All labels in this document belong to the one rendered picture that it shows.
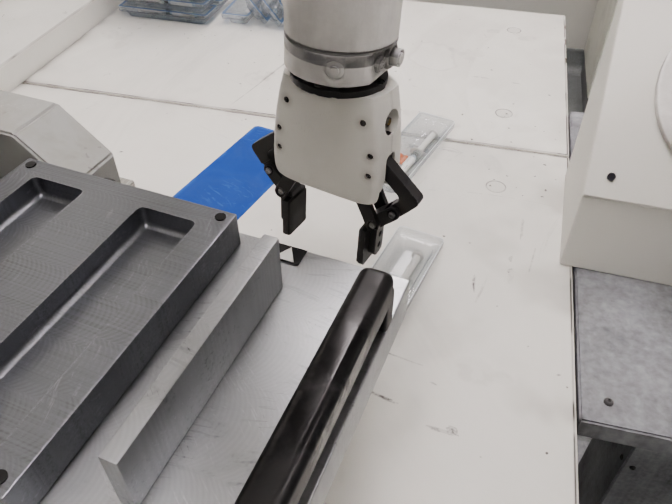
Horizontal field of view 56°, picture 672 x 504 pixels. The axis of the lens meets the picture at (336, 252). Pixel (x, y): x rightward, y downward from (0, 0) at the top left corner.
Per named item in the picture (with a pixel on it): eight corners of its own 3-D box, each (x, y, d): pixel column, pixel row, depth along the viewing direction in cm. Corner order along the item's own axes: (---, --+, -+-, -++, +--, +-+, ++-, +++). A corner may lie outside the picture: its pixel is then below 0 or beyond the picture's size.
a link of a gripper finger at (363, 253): (411, 196, 53) (402, 256, 58) (377, 184, 54) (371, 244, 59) (395, 215, 51) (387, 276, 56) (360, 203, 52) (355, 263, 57)
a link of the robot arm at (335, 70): (422, 27, 47) (417, 65, 49) (320, 2, 50) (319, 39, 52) (372, 66, 42) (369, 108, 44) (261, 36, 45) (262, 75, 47)
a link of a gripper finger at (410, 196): (435, 169, 49) (413, 220, 53) (352, 125, 51) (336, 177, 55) (430, 177, 49) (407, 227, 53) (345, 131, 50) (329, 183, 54)
